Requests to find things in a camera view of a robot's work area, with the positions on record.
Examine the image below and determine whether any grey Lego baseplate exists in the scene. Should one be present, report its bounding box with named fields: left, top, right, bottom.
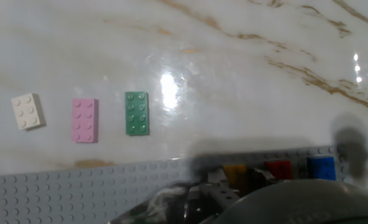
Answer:
left=0, top=145, right=349, bottom=224

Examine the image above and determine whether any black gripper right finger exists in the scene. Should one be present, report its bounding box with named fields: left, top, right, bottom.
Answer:
left=251, top=167, right=277, bottom=187

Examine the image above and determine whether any blue long Lego brick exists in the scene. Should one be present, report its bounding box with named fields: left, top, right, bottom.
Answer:
left=306, top=156, right=337, bottom=181

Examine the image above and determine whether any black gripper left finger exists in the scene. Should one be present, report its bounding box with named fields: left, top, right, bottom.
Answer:
left=198, top=169, right=242, bottom=210

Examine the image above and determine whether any green Lego brick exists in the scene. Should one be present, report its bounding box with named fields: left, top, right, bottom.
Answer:
left=124, top=90, right=150, bottom=136

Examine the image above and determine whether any red long Lego brick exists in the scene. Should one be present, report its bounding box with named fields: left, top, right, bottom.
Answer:
left=264, top=160, right=293, bottom=180

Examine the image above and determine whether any yellow Lego brick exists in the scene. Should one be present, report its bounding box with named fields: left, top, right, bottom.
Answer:
left=223, top=164, right=248, bottom=194

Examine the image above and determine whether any light pink Lego brick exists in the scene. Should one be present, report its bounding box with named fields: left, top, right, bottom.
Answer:
left=71, top=98, right=99, bottom=144

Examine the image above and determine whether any white Lego brick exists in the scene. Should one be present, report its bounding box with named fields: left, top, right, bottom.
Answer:
left=11, top=92, right=47, bottom=131

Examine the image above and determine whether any white marble pattern board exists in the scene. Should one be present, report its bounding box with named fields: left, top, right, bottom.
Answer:
left=0, top=0, right=368, bottom=194

